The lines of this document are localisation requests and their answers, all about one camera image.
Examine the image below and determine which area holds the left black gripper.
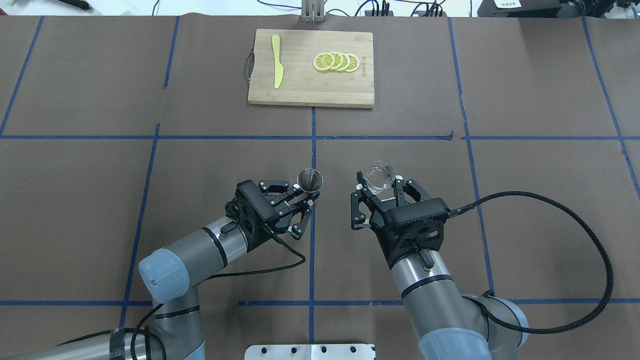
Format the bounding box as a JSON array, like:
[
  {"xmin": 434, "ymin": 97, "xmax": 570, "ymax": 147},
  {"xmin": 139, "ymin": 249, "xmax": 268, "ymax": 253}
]
[{"xmin": 225, "ymin": 180, "xmax": 320, "ymax": 252}]

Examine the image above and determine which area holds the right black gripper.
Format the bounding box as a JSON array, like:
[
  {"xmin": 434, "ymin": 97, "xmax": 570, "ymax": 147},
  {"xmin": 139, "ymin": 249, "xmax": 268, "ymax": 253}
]
[{"xmin": 350, "ymin": 171, "xmax": 449, "ymax": 269}]

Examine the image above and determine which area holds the clear glass shaker cup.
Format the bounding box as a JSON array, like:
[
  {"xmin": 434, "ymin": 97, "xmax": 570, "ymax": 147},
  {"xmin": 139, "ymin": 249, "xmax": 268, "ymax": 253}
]
[{"xmin": 362, "ymin": 161, "xmax": 396, "ymax": 195}]

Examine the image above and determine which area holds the steel measuring jigger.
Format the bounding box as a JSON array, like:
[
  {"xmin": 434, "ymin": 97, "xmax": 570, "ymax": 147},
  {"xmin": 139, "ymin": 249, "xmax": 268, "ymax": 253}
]
[{"xmin": 296, "ymin": 168, "xmax": 324, "ymax": 193}]

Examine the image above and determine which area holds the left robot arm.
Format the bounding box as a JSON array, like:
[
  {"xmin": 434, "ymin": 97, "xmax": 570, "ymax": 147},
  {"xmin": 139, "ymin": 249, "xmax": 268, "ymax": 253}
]
[{"xmin": 19, "ymin": 179, "xmax": 323, "ymax": 360}]

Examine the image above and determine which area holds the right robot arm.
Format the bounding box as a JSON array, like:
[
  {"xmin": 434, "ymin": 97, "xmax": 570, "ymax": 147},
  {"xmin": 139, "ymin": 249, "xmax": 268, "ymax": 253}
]
[{"xmin": 350, "ymin": 171, "xmax": 529, "ymax": 360}]

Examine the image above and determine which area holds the bamboo cutting board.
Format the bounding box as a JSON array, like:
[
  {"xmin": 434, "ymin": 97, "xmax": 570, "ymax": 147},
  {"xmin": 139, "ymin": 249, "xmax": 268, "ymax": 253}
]
[{"xmin": 247, "ymin": 29, "xmax": 375, "ymax": 109}]

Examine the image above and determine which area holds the lemon slice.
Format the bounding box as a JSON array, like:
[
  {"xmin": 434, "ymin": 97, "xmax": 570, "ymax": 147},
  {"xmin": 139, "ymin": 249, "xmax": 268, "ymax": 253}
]
[
  {"xmin": 312, "ymin": 52, "xmax": 336, "ymax": 72},
  {"xmin": 330, "ymin": 51, "xmax": 345, "ymax": 71},
  {"xmin": 343, "ymin": 54, "xmax": 361, "ymax": 73},
  {"xmin": 336, "ymin": 53, "xmax": 351, "ymax": 72}
]

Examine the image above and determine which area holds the yellow plastic knife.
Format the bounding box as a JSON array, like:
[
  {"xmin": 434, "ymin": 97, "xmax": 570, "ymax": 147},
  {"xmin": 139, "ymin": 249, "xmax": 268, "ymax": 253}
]
[{"xmin": 270, "ymin": 34, "xmax": 285, "ymax": 90}]

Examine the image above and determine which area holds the black rod tool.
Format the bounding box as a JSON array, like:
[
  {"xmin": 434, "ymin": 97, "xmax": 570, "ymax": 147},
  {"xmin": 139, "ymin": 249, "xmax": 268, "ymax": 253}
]
[{"xmin": 58, "ymin": 0, "xmax": 93, "ymax": 12}]

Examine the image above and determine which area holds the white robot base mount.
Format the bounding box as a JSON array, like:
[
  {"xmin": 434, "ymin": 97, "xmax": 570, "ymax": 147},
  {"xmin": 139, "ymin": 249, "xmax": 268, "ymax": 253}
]
[{"xmin": 244, "ymin": 343, "xmax": 377, "ymax": 360}]

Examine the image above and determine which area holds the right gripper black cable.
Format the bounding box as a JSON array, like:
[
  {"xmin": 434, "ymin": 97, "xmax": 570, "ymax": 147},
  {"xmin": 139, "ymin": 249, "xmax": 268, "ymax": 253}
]
[{"xmin": 446, "ymin": 190, "xmax": 614, "ymax": 335}]

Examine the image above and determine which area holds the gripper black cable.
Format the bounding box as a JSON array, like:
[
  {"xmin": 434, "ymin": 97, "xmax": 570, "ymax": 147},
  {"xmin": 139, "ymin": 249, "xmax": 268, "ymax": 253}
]
[
  {"xmin": 446, "ymin": 190, "xmax": 614, "ymax": 335},
  {"xmin": 131, "ymin": 230, "xmax": 307, "ymax": 360}
]

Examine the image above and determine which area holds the aluminium frame post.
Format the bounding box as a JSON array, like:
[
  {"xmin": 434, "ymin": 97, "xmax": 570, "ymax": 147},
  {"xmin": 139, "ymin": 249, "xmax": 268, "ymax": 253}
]
[{"xmin": 301, "ymin": 0, "xmax": 326, "ymax": 23}]

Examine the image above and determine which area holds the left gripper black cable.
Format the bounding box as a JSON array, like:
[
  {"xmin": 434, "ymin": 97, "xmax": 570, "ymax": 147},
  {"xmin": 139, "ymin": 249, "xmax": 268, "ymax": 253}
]
[{"xmin": 131, "ymin": 230, "xmax": 307, "ymax": 360}]

